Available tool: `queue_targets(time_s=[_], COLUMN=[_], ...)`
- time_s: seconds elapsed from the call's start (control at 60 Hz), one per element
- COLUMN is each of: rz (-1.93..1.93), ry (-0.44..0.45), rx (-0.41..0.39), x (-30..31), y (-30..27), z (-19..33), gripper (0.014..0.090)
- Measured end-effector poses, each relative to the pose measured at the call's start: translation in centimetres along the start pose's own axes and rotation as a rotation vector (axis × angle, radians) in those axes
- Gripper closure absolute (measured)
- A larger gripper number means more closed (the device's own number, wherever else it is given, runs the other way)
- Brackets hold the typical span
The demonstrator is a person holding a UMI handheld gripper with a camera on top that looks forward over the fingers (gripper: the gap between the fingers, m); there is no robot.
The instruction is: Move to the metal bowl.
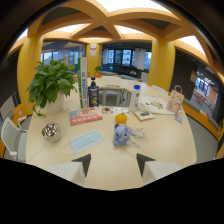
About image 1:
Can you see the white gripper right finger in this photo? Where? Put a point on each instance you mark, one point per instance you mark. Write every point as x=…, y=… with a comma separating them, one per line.
x=156, y=169

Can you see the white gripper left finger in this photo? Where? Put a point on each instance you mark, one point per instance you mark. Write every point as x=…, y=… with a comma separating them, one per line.
x=68, y=170

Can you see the shiny metal bowl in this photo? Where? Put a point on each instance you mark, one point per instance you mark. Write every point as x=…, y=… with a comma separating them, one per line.
x=51, y=132

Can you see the light blue face mask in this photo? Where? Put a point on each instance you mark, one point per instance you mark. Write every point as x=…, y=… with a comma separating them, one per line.
x=84, y=141

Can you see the clear plastic wrapper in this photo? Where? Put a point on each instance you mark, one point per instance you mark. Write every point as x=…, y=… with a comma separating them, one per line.
x=141, y=134

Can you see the blue plush toy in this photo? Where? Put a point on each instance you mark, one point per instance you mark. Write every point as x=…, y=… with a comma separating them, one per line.
x=122, y=134

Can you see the small picture card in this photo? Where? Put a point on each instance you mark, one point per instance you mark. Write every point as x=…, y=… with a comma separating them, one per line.
x=143, y=115

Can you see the red printed booklet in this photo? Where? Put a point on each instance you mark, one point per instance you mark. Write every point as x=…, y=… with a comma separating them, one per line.
x=85, y=116

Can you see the orange fruit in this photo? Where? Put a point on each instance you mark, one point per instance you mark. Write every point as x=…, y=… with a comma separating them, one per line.
x=121, y=118

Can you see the grey office chair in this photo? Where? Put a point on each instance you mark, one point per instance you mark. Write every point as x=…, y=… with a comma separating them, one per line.
x=12, y=138

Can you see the white plant pot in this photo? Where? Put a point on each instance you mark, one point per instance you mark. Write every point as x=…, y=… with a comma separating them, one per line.
x=55, y=104

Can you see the patterned paper gift bag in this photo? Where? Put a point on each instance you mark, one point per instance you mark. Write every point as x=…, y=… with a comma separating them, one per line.
x=175, y=101

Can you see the white bottle blue cap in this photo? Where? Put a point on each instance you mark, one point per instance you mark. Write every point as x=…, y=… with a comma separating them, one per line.
x=134, y=98

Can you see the orange chair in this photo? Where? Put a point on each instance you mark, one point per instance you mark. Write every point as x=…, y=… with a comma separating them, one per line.
x=18, y=114

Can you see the dark blue bottle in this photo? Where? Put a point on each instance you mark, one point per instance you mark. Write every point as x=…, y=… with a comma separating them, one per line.
x=93, y=93

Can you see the grey chair behind table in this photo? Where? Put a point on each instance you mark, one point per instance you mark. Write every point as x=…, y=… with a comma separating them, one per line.
x=114, y=96

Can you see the green potted plant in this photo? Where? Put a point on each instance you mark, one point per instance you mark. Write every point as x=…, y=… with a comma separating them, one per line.
x=50, y=82

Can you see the tall white green box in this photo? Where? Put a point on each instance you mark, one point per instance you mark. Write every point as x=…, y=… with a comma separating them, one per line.
x=83, y=82

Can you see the round wall clock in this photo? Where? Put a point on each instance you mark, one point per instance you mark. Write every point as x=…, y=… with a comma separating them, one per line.
x=93, y=46

